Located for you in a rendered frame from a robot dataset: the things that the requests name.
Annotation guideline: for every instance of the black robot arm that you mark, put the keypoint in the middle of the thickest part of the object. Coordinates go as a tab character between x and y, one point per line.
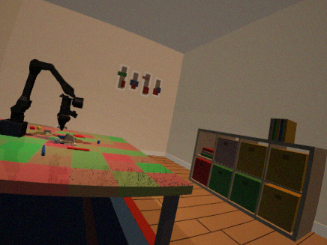
24	102

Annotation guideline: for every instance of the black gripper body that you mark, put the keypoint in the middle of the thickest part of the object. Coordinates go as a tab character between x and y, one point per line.
63	114

